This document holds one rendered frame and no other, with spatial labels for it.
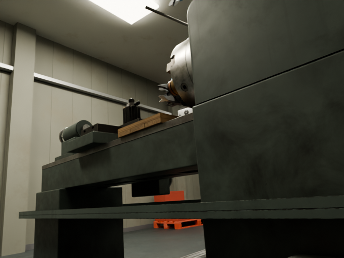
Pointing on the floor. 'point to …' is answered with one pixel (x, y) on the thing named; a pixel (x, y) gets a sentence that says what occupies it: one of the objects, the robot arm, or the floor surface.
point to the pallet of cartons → (177, 195)
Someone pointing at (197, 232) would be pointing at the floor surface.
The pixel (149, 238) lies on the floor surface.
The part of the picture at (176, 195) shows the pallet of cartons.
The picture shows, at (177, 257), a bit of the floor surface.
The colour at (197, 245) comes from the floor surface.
